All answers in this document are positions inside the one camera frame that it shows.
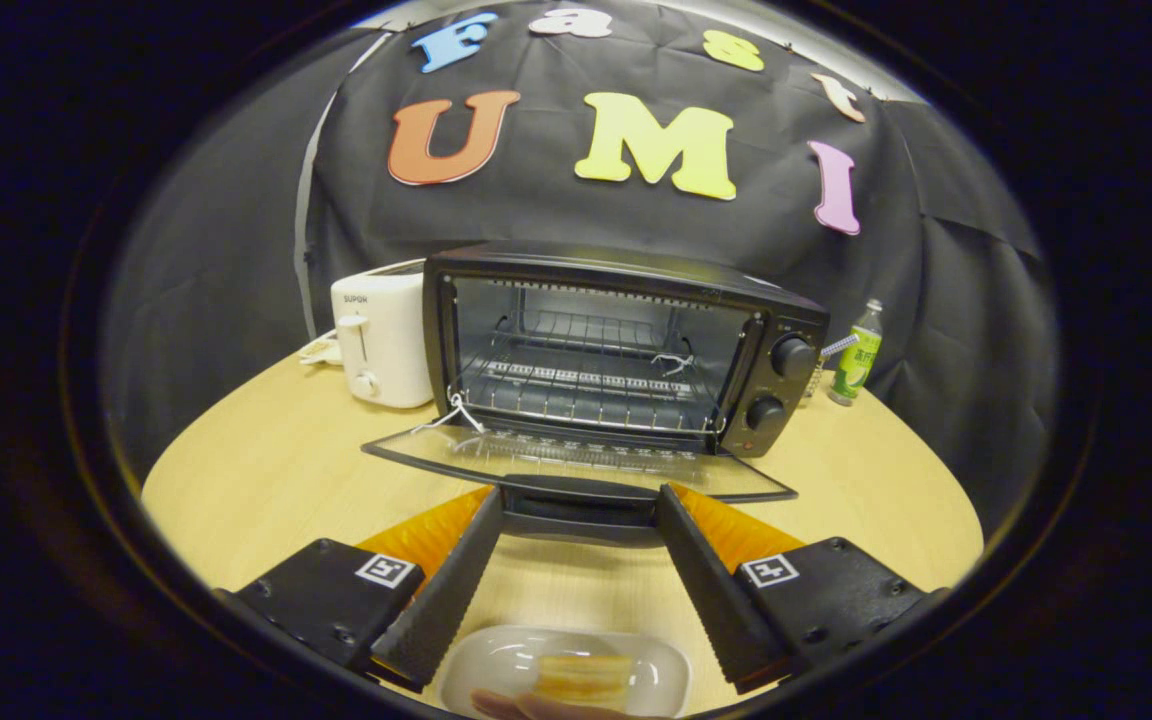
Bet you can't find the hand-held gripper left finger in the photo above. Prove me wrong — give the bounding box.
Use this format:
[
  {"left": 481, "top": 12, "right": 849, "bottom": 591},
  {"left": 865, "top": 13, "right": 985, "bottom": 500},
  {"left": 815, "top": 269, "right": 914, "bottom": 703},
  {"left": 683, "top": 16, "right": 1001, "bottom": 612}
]
[{"left": 214, "top": 486, "right": 505, "bottom": 693}]

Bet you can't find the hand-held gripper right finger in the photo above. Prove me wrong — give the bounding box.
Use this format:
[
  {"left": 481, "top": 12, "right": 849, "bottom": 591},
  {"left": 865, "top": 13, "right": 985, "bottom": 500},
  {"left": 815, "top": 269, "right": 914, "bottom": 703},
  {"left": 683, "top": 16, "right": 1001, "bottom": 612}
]
[{"left": 656, "top": 483, "right": 947, "bottom": 695}]

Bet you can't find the white rectangular plate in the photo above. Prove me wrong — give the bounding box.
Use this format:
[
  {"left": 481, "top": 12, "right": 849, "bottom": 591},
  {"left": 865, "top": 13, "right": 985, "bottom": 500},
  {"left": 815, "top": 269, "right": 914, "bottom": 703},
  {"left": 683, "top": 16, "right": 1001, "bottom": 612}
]
[{"left": 439, "top": 625, "right": 692, "bottom": 719}]

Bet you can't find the yellow bread roll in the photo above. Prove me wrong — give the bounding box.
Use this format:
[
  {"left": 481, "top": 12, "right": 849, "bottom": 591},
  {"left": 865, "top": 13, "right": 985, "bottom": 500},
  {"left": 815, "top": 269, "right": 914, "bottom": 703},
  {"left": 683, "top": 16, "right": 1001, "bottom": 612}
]
[{"left": 534, "top": 654, "right": 634, "bottom": 701}]

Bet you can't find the black toaster oven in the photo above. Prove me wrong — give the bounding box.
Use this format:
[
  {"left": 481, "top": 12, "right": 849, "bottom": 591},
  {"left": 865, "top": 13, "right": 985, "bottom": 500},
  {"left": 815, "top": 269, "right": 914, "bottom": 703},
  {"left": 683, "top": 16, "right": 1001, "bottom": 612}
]
[{"left": 362, "top": 240, "right": 832, "bottom": 549}]

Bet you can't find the white pop-up toaster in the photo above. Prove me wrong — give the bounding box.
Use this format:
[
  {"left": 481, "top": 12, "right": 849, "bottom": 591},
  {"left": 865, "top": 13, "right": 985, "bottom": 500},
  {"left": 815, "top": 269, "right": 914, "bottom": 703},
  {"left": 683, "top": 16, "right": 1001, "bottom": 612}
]
[{"left": 330, "top": 262, "right": 434, "bottom": 409}]

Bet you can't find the green drink bottle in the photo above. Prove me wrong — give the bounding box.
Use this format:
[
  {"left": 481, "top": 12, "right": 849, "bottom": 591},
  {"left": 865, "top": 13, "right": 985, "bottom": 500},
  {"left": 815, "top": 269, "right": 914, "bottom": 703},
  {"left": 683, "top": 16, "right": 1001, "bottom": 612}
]
[{"left": 829, "top": 299, "right": 884, "bottom": 406}]

